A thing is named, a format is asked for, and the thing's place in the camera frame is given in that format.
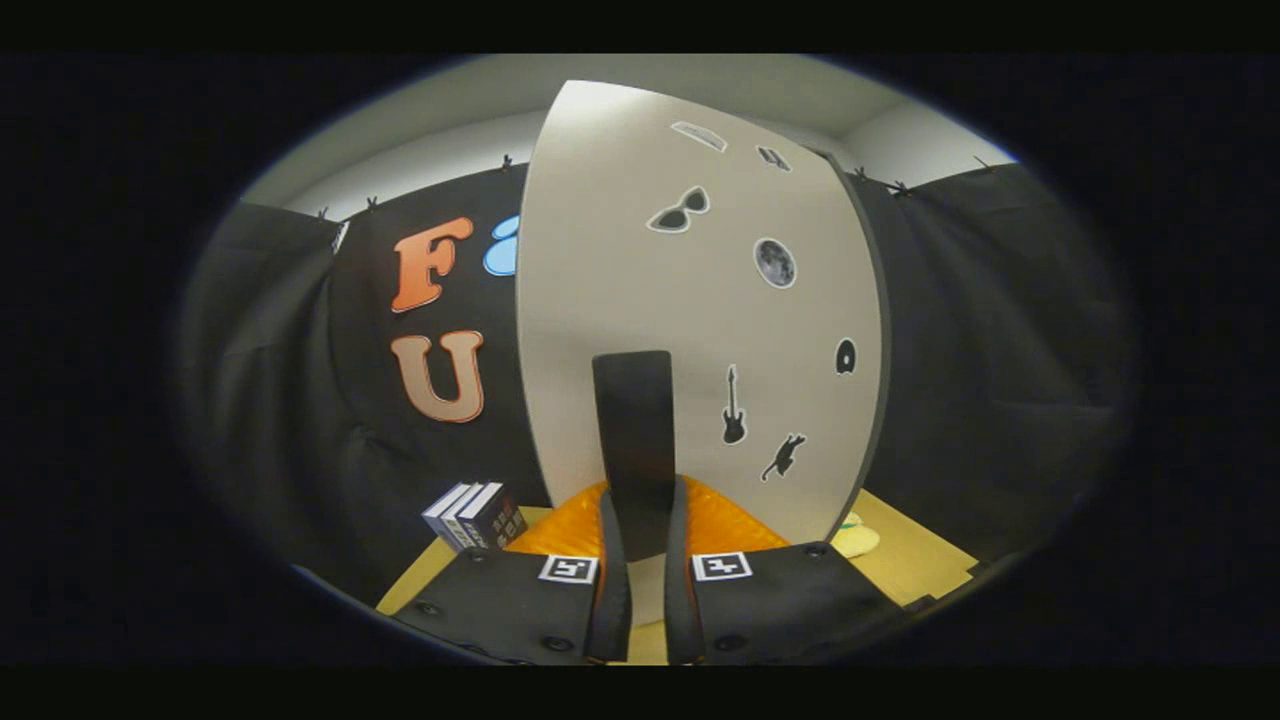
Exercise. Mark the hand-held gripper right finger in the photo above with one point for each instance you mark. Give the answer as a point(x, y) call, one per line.
point(680, 600)

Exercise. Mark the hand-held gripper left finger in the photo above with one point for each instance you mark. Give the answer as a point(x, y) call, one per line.
point(610, 600)

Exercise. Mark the beige cabinet door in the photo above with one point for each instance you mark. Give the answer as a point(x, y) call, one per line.
point(600, 250)

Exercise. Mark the dark blue book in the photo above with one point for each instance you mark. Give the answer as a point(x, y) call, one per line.
point(458, 522)
point(440, 518)
point(495, 520)

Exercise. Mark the pale yellow plush toy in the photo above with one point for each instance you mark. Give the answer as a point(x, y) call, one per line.
point(858, 538)

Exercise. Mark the black backdrop cloth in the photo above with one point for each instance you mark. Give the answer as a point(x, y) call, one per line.
point(1000, 350)

